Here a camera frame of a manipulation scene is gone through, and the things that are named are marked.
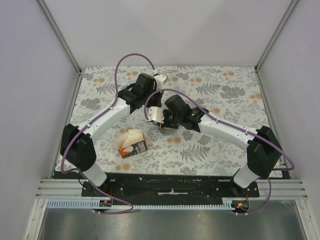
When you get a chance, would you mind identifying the clear glass coffee server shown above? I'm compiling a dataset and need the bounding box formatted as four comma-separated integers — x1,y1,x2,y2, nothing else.
158,126,179,135

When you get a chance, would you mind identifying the orange black coffee filter box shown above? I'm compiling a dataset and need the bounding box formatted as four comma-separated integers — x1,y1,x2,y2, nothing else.
115,129,148,159

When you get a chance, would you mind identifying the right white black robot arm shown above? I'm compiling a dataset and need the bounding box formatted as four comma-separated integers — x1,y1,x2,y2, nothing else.
161,95,281,197

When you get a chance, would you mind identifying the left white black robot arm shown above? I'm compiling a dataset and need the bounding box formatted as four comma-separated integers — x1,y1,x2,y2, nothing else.
60,73,168,197

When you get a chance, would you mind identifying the floral patterned table mat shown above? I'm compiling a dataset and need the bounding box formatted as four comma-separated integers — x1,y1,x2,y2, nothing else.
70,66,269,176

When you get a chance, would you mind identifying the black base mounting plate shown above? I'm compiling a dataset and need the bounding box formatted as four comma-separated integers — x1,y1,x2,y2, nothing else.
53,171,261,201

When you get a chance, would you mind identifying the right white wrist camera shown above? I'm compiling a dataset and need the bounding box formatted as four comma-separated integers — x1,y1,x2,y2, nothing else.
147,106,165,124

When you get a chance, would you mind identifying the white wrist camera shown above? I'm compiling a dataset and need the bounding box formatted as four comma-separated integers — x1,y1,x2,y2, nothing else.
147,106,165,124
153,73,169,90

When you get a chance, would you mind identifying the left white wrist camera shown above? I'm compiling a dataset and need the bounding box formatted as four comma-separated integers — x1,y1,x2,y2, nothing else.
153,73,169,90

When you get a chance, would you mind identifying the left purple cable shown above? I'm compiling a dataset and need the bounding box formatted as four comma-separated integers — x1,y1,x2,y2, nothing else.
60,53,135,216

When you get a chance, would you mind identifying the purple cable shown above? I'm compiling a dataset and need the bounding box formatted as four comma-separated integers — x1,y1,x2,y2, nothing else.
60,53,135,216
144,88,296,216

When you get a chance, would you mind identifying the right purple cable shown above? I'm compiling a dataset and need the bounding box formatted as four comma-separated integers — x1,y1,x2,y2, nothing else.
144,88,296,216

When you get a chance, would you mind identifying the white slotted cable duct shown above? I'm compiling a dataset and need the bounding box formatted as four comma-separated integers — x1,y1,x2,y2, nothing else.
46,198,251,209

